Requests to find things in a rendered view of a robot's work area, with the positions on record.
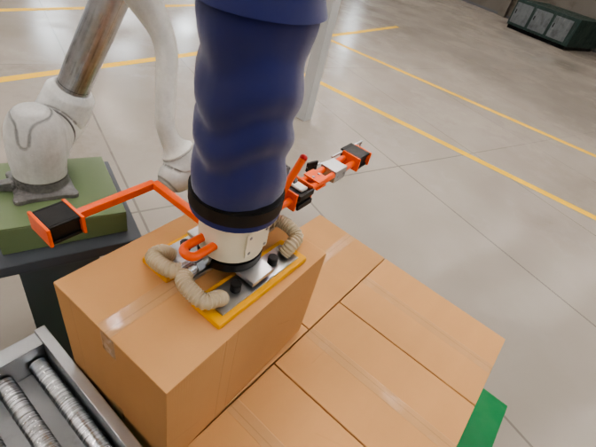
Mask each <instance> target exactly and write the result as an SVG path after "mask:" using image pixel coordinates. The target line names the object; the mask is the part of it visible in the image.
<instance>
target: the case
mask: <svg viewBox="0 0 596 447"><path fill-rule="evenodd" d="M196 226H198V224H197V223H196V222H194V221H193V220H192V219H191V218H190V217H189V216H187V215H183V216H180V217H178V218H177V219H175V220H173V221H171V222H169V223H166V224H164V225H162V226H161V227H159V228H158V229H156V230H154V231H151V232H149V233H147V234H146V235H144V236H142V237H140V238H138V239H135V240H133V241H131V242H130V243H129V244H127V245H125V246H123V247H120V248H118V249H116V250H114V251H113V252H111V253H109V254H107V255H104V256H103V257H101V258H99V259H97V260H96V261H94V262H92V263H89V264H87V265H85V266H83V267H82V268H80V269H78V270H77V271H74V272H72V273H70V274H68V275H66V276H65V277H63V278H60V279H58V280H56V281H54V282H53V284H54V287H55V291H56V294H57V297H58V301H59V307H60V310H61V313H62V317H63V319H64V323H65V327H66V330H67V336H68V339H69V342H70V346H71V349H72V352H73V356H74V361H75V363H76V364H77V366H78V367H79V368H80V369H81V371H82V372H83V373H84V375H85V376H86V377H87V378H88V379H89V381H90V382H91V383H92V385H93V386H94V387H95V388H96V390H97V391H98V392H99V394H100V395H101V396H102V397H103V398H104V399H105V400H106V401H107V403H108V404H109V405H110V406H111V408H112V409H113V410H114V411H115V412H116V413H117V414H118V415H119V416H120V417H121V419H122V420H123V421H124V422H125V423H126V424H127V425H128V426H129V427H130V428H131V430H132V431H133V432H134V433H135V434H136V435H137V436H138V437H139V438H140V439H141V440H142V442H143V443H144V444H145V445H146V446H147V447H187V446H188V445H189V444H190V443H191V442H192V440H193V439H194V438H195V437H196V436H197V435H198V434H199V433H200V432H201V431H202V430H203V429H204V428H205V427H206V426H207V425H208V424H209V423H210V422H211V421H212V420H213V419H214V418H215V417H216V415H217V414H218V413H219V412H220V411H221V410H222V409H223V408H224V407H225V406H226V405H227V404H228V403H229V402H230V401H231V400H232V399H233V398H234V397H235V396H236V395H237V394H238V393H239V392H240V391H241V390H242V389H243V388H244V387H245V386H246V385H247V384H248V383H249V382H250V381H251V380H252V379H253V378H254V377H255V376H256V375H257V374H258V373H259V372H260V371H261V370H262V368H263V367H264V366H265V365H266V364H267V363H268V362H269V361H270V360H271V359H272V358H273V357H274V356H275V355H276V354H277V353H278V352H279V351H280V350H281V349H282V348H283V347H284V346H285V345H286V343H287V342H288V341H289V340H290V339H291V338H292V337H293V336H294V335H295V334H296V333H297V332H298V331H299V330H300V327H301V324H302V321H303V318H304V315H305V312H306V310H307V308H308V305H309V302H310V297H311V296H312V293H313V290H314V287H315V285H316V283H317V280H318V275H319V272H320V270H321V268H322V265H323V262H324V260H325V255H326V252H325V251H323V250H322V249H320V248H319V247H317V246H315V245H314V244H312V243H311V242H309V241H308V240H306V239H305V238H302V239H303V242H302V243H301V245H300V246H299V247H298V248H297V251H298V252H299V253H301V254H302V255H304V256H305V257H306V261H305V263H303V264H302V265H301V266H299V267H298V268H297V269H296V270H294V271H293V272H292V273H290V274H289V275H288V276H287V277H285V278H284V279H283V280H281V281H280V282H279V283H278V284H276V285H275V286H274V287H273V288H272V289H271V290H269V291H268V292H267V293H266V294H264V295H263V296H262V297H260V298H259V299H258V300H257V301H255V302H254V303H252V304H251V305H250V306H249V307H247V308H246V309H245V310H243V311H242V312H241V313H240V314H238V316H237V317H235V318H234V319H233V320H231V321H230V322H229V323H228V324H226V325H225V326H224V327H222V328H221V329H220V330H218V329H216V328H215V327H214V326H213V325H212V324H211V323H210V322H209V321H207V320H206V319H205V318H204V317H203V316H202V315H201V314H200V313H199V312H198V311H197V310H196V309H195V308H194V307H193V306H192V305H191V303H190V302H188V300H186V299H185V297H183V295H182V294H180V292H179V291H178V289H177V288H176V284H175V281H174V280H175V279H172V280H170V281H169V282H168V283H166V282H165V281H163V280H162V279H161V278H160V277H159V276H158V275H157V274H156V273H154V272H153V271H152V270H151V269H150V268H149V267H148V266H147V265H145V264H144V263H143V257H144V256H145V253H146V252H147V251H148V249H149V248H151V247H153V246H156V245H160V244H165V245H167V244H168V243H170V242H172V241H174V240H175V239H178V238H180V237H182V236H184V235H185V234H186V233H187V232H188V231H189V230H191V229H193V228H194V227H196ZM231 274H232V272H224V271H218V270H215V269H213V270H211V271H209V272H207V273H206V274H204V275H203V276H201V277H200V278H198V279H196V280H194V281H195V283H196V284H197V285H198V286H199V287H200V288H201V289H202V290H204V292H206V291H207V290H208V289H209V288H211V287H212V286H214V285H215V284H217V283H218V282H220V281H221V280H223V279H224V278H226V277H228V276H229V275H231Z"/></svg>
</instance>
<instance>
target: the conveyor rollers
mask: <svg viewBox="0 0 596 447"><path fill-rule="evenodd" d="M28 369H29V371H30V372H31V373H32V374H33V376H34V377H35V379H36V380H37V381H38V383H39V384H40V386H41V387H42V388H43V390H44V391H45V393H46V394H47V395H48V397H49V398H50V400H52V402H53V403H54V404H55V406H56V407H57V408H58V410H59V412H60V413H61V414H62V416H63V417H64V418H65V420H66V421H67V423H68V424H69V426H70V427H71V428H72V429H73V430H74V432H75V433H76V435H77V436H78V437H79V439H80V440H81V441H82V443H83V444H84V446H85V447H114V446H113V445H112V443H111V442H110V441H109V440H108V438H107V437H106V435H105V434H104V433H103V432H102V430H101V429H100V428H99V426H98V425H97V423H96V422H95V421H94V420H93V418H92V417H91V416H90V415H89V414H88V412H87V411H86V410H85V409H84V407H83V406H82V404H81V403H80V402H79V400H78V399H77V398H76V397H75V395H74V394H73V392H72V391H71V390H70V388H69V387H68V386H67V384H66V383H65V382H64V381H63V380H62V379H61V378H60V376H59V375H58V373H57V372H56V371H55V369H54V368H53V367H52V366H51V364H50V363H49V361H48V360H47V359H46V358H45V357H41V358H38V359H36V360H35V361H34V362H33V363H32V364H31V365H30V366H29V368H28ZM0 400H1V401H2V403H3V404H4V406H5V408H6V409H7V411H8V412H9V413H10V414H11V416H12V418H13V419H14V421H15V422H16V424H17V425H18V427H19V428H20V430H21V432H22V433H23V435H24V436H25V437H26V438H27V440H28V442H29V443H30V445H31V446H32V447H62V446H61V445H60V444H59V442H58V440H57V439H56V438H55V436H54V435H53V433H52V432H51V431H50V430H49V428H48V427H47V425H46V424H45V422H44V421H43V419H42V418H41V416H40V415H39V413H38V412H37V411H36V409H35V407H34V406H33V405H32V404H31V403H30V401H29V400H28V398H27V397H26V395H25V394H24V392H23V391H22V389H21V388H20V386H19V385H18V383H17V382H16V380H15V379H14V378H13V377H7V378H4V379H2V380H0Z"/></svg>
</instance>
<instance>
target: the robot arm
mask: <svg viewBox="0 0 596 447"><path fill-rule="evenodd" d="M128 8H130V9H131V10H132V11H133V13H134V14H135V15H136V17H137V18H138V19H139V21H140V22H141V23H142V25H143V26H144V27H145V29H146V31H147V32H148V34H149V36H150V37H151V39H152V41H153V46H154V50H155V60H156V70H155V125H156V130H157V133H158V137H159V140H160V141H161V145H162V148H163V155H162V156H161V158H162V159H163V165H162V166H161V167H160V169H159V172H158V180H159V181H160V182H161V183H162V184H164V185H165V186H167V187H168V188H169V189H170V190H171V191H172V192H183V191H186V190H188V179H189V176H190V174H191V157H192V148H193V145H194V144H193V143H192V142H191V141H189V140H184V139H182V138H181V137H180V136H179V135H178V133H177V131H176V126H175V105H176V81H177V69H178V52H177V44H176V36H175V33H174V29H173V27H172V24H171V22H170V19H169V16H168V13H167V10H166V7H165V4H164V3H163V0H88V1H87V4H86V5H85V8H84V10H83V13H82V17H81V18H80V21H79V23H78V26H77V28H76V30H75V33H74V37H73V39H72V42H71V43H70V46H69V48H68V51H67V55H66V56H65V59H64V61H63V64H62V66H61V69H60V71H59V75H58V76H54V77H51V78H49V79H47V80H46V82H45V83H44V85H43V87H42V89H41V91H40V93H39V95H38V97H37V98H36V100H35V102H24V103H19V104H17V105H16V106H13V107H12V108H11V109H10V110H9V111H8V113H7V114H6V116H5V117H4V123H3V139H4V150H5V153H6V158H7V160H8V164H9V166H10V169H11V170H10V171H7V172H6V173H5V176H6V179H2V180H0V192H13V195H14V196H13V200H12V201H13V204H14V205H15V206H23V205H26V204H29V203H35V202H41V201H47V200H59V199H66V198H70V199H74V198H77V197H79V192H78V191H77V190H76V189H75V187H74V185H73V183H72V181H71V178H70V176H69V175H68V167H67V159H68V158H69V154H70V151H71V148H72V145H73V143H74V142H75V141H76V140H77V139H78V138H79V137H80V135H81V134H82V133H83V132H84V130H85V129H86V127H87V125H88V123H89V121H90V115H91V112H92V109H93V107H94V104H95V100H94V97H93V95H92V93H91V89H92V86H93V84H94V82H95V81H96V79H97V76H98V73H99V71H100V68H101V67H102V65H103V63H104V61H105V58H106V55H107V53H108V52H109V49H110V47H111V45H112V43H113V40H114V38H115V36H116V34H117V31H118V29H119V27H120V25H121V23H122V20H123V18H124V16H125V13H126V11H127V10H128Z"/></svg>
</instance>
